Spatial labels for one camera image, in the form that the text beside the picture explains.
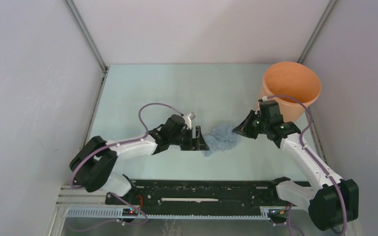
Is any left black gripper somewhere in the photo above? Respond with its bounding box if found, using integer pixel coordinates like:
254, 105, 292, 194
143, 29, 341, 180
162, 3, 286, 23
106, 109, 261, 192
169, 126, 209, 151

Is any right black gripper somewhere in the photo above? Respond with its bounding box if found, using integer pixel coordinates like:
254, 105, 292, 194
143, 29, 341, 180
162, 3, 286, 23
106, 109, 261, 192
233, 110, 269, 140

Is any blue plastic trash bag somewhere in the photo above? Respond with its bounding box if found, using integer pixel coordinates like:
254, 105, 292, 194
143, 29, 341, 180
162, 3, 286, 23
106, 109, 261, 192
203, 122, 241, 157

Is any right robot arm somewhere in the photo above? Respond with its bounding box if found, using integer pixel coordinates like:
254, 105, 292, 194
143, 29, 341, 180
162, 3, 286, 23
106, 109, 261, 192
232, 97, 359, 234

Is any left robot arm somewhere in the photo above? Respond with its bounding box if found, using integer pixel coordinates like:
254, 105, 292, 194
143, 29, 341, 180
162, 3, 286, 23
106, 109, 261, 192
69, 113, 209, 205

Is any orange trash bin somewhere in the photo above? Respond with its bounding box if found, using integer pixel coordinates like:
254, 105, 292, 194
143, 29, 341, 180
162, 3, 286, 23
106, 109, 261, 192
258, 61, 321, 122

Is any right circuit board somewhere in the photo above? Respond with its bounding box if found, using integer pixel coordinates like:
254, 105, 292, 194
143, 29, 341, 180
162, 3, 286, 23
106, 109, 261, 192
267, 209, 289, 218

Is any circuit board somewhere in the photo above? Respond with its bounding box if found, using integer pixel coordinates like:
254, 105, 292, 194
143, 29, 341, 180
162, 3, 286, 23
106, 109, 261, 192
267, 209, 289, 218
122, 208, 139, 216

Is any left circuit board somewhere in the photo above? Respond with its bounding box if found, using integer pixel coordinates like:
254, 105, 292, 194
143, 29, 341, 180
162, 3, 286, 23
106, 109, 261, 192
122, 208, 139, 216

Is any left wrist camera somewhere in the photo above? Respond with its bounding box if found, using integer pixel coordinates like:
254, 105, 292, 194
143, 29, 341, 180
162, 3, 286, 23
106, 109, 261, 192
182, 112, 196, 130

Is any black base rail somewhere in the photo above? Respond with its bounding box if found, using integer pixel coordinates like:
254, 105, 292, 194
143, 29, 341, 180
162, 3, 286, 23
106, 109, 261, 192
104, 178, 314, 216

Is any right aluminium frame post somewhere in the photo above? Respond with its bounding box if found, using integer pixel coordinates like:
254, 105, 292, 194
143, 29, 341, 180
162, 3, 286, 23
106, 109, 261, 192
297, 0, 338, 64

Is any aluminium frame post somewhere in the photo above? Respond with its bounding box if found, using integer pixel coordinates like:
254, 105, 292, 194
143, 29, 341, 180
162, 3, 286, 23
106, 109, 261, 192
297, 0, 338, 64
63, 0, 108, 73

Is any left aluminium frame post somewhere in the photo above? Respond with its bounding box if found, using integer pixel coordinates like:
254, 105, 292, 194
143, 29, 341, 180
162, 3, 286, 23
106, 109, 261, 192
63, 0, 108, 73

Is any white slotted cable duct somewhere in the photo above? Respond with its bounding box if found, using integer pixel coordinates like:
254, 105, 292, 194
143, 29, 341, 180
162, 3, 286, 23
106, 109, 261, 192
66, 207, 270, 220

